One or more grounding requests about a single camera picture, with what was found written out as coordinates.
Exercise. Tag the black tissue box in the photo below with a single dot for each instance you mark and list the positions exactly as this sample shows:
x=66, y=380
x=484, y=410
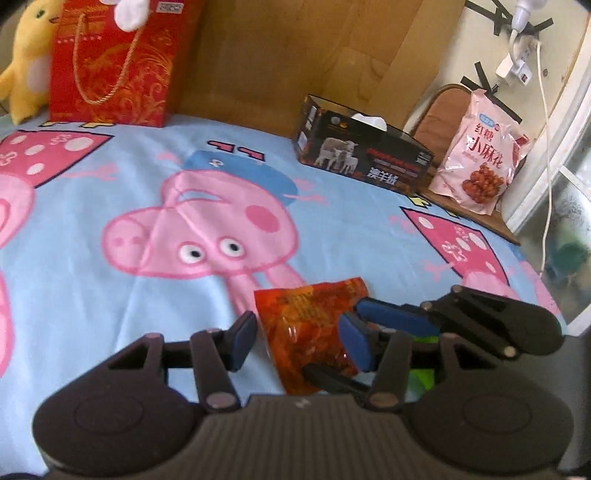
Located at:
x=369, y=157

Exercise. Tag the black tape cross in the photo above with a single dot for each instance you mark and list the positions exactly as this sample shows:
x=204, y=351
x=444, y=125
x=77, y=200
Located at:
x=485, y=83
x=494, y=14

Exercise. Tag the white plug adapter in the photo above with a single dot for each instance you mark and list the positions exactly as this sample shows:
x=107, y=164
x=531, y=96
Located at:
x=526, y=14

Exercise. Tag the white power strip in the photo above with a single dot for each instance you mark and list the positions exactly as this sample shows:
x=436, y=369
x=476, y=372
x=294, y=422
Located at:
x=524, y=62

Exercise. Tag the cartoon pig printed bedsheet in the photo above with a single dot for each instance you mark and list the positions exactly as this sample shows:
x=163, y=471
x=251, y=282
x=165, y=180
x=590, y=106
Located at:
x=92, y=286

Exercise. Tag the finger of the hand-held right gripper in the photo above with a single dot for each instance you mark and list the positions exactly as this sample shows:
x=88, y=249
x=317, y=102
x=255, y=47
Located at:
x=337, y=381
x=397, y=316

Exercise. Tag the red gift bag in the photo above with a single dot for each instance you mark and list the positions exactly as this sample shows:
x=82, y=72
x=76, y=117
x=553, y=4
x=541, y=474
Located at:
x=115, y=69

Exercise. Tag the brown cushioned chair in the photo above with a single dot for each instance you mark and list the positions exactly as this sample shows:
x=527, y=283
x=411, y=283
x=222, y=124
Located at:
x=438, y=115

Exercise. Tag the bright green snack packet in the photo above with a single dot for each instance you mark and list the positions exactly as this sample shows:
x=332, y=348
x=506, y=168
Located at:
x=422, y=381

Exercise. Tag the yellow duck plush toy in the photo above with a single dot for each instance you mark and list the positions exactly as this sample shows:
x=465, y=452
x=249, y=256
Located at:
x=27, y=60

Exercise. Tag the white tissue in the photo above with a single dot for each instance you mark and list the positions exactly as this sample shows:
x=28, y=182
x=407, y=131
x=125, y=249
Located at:
x=369, y=122

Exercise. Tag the wooden headboard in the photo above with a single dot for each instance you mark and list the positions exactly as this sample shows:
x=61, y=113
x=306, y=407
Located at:
x=300, y=55

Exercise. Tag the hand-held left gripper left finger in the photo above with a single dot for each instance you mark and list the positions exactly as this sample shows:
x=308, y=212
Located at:
x=241, y=339

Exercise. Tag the white window frame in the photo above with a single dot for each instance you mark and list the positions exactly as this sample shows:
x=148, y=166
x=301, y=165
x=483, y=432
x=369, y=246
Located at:
x=572, y=138

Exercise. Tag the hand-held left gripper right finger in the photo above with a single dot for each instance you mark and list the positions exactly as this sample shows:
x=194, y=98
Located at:
x=356, y=344

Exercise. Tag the orange-red snack packet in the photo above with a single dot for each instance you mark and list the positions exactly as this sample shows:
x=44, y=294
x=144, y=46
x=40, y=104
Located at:
x=304, y=318

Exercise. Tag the pastel unicorn plush toy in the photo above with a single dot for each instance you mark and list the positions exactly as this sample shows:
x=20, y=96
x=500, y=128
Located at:
x=131, y=14

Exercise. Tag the large pink snack bag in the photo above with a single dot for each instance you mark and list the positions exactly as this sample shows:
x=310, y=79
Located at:
x=480, y=157

